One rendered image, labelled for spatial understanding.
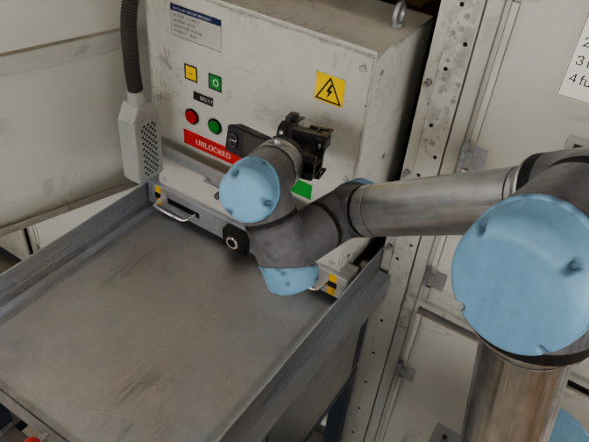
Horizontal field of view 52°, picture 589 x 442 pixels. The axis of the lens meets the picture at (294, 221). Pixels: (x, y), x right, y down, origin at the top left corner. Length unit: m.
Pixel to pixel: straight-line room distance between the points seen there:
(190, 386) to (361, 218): 0.48
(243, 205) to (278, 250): 0.08
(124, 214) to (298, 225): 0.72
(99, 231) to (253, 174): 0.73
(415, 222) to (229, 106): 0.55
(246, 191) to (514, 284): 0.37
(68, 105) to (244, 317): 0.60
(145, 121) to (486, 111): 0.64
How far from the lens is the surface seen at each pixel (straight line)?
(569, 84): 1.01
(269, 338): 1.20
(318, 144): 0.94
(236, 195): 0.75
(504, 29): 1.02
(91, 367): 1.18
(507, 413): 0.63
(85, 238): 1.39
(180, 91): 1.26
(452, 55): 1.08
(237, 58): 1.13
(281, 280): 0.80
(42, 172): 1.48
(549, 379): 0.60
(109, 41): 1.39
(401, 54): 1.07
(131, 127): 1.23
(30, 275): 1.34
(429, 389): 1.52
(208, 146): 1.27
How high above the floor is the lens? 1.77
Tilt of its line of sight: 39 degrees down
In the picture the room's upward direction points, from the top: 6 degrees clockwise
